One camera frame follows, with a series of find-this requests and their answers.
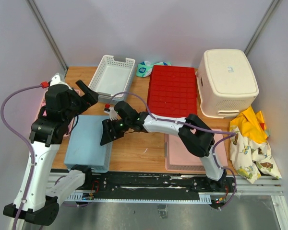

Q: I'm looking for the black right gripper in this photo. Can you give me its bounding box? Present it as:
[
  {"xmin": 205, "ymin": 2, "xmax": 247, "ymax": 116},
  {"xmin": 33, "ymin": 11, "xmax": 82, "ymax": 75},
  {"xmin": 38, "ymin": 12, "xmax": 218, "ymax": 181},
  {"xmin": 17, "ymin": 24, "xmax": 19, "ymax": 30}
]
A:
[{"xmin": 100, "ymin": 118, "xmax": 131, "ymax": 146}]

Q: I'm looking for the white perforated basket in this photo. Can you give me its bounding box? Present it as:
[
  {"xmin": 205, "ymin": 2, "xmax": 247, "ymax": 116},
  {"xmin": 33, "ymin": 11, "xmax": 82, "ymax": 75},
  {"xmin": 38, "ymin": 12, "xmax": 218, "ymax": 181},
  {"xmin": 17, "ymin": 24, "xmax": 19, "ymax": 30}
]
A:
[{"xmin": 89, "ymin": 55, "xmax": 135, "ymax": 105}]

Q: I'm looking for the blue perforated basket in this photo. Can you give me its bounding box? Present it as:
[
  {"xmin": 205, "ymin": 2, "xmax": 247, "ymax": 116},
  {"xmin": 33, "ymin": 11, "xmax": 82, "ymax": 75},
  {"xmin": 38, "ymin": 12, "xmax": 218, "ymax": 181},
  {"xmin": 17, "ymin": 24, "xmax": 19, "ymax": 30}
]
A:
[{"xmin": 64, "ymin": 115, "xmax": 112, "ymax": 173}]

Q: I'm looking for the pink perforated basket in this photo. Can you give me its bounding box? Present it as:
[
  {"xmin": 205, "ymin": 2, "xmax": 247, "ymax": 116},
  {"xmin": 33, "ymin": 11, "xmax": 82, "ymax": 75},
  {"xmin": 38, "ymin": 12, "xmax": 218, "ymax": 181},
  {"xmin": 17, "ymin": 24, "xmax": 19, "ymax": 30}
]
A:
[{"xmin": 165, "ymin": 134, "xmax": 228, "ymax": 172}]

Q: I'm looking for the red plastic tray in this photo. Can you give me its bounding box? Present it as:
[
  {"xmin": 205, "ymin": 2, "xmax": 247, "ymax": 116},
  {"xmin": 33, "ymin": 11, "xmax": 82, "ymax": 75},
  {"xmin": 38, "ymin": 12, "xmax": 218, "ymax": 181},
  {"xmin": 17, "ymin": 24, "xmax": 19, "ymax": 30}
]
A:
[{"xmin": 147, "ymin": 66, "xmax": 197, "ymax": 118}]

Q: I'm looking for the large cream perforated container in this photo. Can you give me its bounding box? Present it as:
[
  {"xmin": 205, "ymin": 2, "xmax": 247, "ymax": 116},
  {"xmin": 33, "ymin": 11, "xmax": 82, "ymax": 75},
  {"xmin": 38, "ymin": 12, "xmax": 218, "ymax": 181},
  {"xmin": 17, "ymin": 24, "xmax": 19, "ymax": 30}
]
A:
[{"xmin": 196, "ymin": 49, "xmax": 259, "ymax": 118}]

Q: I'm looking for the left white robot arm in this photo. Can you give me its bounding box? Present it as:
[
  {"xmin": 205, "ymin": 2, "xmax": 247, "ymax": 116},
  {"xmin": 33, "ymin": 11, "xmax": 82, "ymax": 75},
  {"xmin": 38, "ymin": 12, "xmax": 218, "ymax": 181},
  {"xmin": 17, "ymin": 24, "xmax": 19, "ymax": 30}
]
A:
[{"xmin": 0, "ymin": 80, "xmax": 98, "ymax": 230}]

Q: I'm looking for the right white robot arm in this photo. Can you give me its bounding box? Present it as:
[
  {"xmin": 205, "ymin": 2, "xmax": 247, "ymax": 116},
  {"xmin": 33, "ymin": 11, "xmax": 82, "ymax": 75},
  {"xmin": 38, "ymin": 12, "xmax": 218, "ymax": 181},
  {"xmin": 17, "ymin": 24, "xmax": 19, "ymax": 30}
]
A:
[{"xmin": 100, "ymin": 101, "xmax": 227, "ymax": 192}]

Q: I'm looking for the green white wipes packet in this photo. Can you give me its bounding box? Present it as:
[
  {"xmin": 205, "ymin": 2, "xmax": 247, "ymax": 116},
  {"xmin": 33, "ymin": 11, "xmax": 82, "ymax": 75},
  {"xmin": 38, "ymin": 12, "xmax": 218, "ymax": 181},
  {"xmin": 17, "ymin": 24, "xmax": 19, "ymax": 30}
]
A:
[{"xmin": 136, "ymin": 61, "xmax": 171, "ymax": 78}]

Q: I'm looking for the yellow patterned cloth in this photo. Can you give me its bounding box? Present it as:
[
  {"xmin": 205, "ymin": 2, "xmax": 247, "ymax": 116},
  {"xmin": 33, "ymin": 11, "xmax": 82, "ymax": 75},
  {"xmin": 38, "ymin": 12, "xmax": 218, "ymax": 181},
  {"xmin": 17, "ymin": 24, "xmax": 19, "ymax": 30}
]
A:
[{"xmin": 229, "ymin": 107, "xmax": 282, "ymax": 184}]

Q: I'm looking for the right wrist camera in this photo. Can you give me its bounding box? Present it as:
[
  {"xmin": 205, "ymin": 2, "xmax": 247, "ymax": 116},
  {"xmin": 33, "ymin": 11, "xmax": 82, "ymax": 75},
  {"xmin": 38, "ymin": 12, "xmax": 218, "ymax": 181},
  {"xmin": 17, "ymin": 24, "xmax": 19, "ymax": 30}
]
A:
[{"xmin": 104, "ymin": 103, "xmax": 118, "ymax": 121}]

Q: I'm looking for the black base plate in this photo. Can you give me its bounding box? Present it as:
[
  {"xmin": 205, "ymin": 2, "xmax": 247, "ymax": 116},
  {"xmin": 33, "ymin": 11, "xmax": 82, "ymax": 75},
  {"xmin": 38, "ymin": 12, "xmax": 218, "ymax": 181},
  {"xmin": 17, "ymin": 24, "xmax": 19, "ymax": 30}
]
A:
[{"xmin": 65, "ymin": 170, "xmax": 237, "ymax": 200}]

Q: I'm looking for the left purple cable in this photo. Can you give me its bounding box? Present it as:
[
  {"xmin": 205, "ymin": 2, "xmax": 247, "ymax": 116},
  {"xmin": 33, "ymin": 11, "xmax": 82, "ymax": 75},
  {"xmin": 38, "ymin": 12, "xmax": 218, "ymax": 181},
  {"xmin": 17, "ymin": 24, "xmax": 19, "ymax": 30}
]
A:
[{"xmin": 0, "ymin": 81, "xmax": 50, "ymax": 230}]

